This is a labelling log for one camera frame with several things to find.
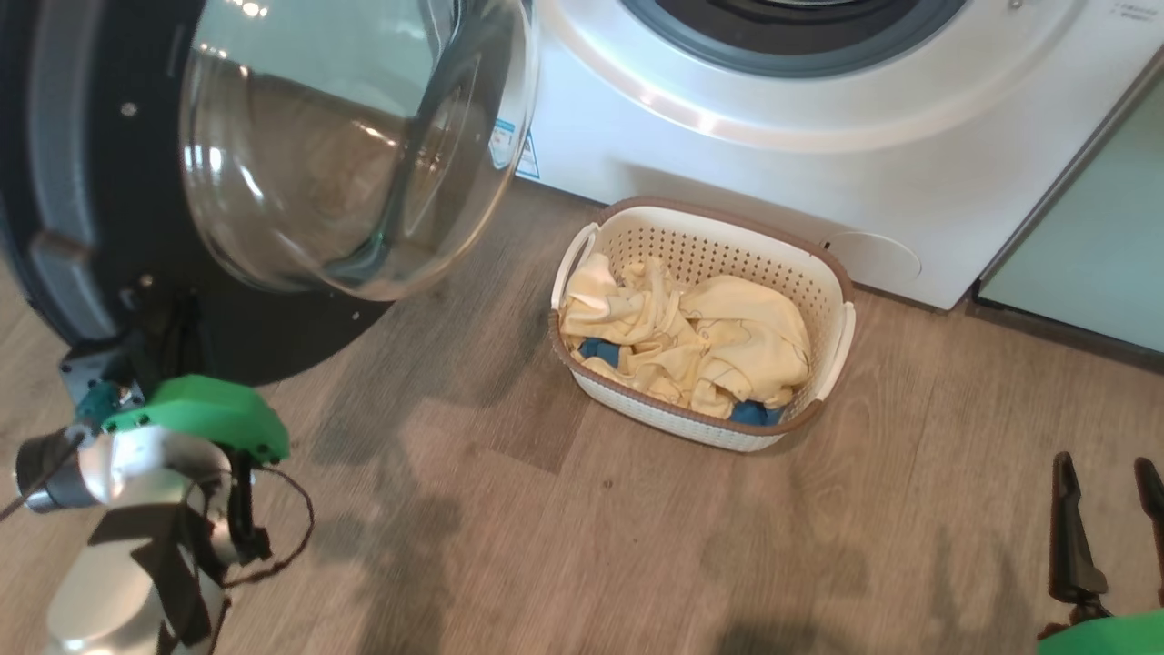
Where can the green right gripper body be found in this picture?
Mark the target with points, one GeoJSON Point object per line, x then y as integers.
{"type": "Point", "coordinates": [1109, 637]}

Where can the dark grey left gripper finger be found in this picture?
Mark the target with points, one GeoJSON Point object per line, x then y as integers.
{"type": "Point", "coordinates": [194, 337]}
{"type": "Point", "coordinates": [166, 341]}

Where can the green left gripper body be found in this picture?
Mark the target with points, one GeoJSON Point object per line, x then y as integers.
{"type": "Point", "coordinates": [200, 409]}

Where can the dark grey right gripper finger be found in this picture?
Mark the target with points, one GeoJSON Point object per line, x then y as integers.
{"type": "Point", "coordinates": [1155, 509]}
{"type": "Point", "coordinates": [1073, 546]}

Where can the washing machine glass door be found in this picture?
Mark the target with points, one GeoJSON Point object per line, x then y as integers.
{"type": "Point", "coordinates": [346, 146]}

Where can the cream garment with blue print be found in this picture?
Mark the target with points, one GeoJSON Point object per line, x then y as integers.
{"type": "Point", "coordinates": [727, 346]}

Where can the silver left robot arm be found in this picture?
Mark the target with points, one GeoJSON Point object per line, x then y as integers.
{"type": "Point", "coordinates": [136, 473]}

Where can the white front-load washing machine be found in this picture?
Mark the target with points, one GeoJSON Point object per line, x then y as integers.
{"type": "Point", "coordinates": [727, 109]}

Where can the pale green plain cabinet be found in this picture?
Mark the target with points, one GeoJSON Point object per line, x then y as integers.
{"type": "Point", "coordinates": [1091, 246]}

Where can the round drain filter cover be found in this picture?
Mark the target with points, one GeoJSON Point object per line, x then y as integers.
{"type": "Point", "coordinates": [878, 257]}

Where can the blue energy label sticker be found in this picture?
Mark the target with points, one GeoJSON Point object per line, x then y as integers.
{"type": "Point", "coordinates": [518, 150]}

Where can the white perforated laundry basket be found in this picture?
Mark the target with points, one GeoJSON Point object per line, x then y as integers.
{"type": "Point", "coordinates": [655, 414]}

